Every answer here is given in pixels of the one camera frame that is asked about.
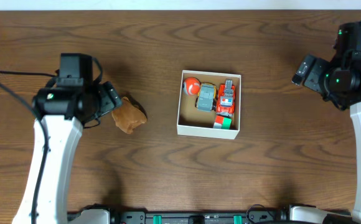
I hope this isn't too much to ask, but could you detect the grey yellow toy car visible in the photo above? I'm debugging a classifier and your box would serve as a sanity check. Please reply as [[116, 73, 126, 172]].
[[195, 83, 217, 112]]

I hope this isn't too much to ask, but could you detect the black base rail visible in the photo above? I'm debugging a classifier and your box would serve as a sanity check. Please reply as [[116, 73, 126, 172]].
[[68, 203, 352, 224]]

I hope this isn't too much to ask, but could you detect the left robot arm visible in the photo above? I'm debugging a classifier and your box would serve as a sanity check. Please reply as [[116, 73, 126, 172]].
[[12, 53, 122, 223]]

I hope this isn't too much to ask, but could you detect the brown plush toy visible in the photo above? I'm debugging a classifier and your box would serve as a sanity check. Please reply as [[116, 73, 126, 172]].
[[111, 96, 147, 134]]

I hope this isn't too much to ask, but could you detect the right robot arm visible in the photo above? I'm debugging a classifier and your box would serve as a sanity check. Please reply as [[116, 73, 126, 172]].
[[288, 21, 361, 223]]

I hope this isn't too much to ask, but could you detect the red toy fire truck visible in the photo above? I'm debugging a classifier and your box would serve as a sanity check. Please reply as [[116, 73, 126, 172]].
[[216, 79, 235, 117]]

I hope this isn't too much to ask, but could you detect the orange ball with eye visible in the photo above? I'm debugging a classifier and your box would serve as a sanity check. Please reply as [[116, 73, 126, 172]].
[[182, 77, 200, 96]]

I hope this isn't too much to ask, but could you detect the white cardboard box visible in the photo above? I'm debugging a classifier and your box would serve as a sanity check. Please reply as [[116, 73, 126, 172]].
[[177, 70, 241, 139]]

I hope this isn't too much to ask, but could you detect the colourful puzzle cube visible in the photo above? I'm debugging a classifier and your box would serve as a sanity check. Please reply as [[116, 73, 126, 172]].
[[213, 115, 232, 130]]

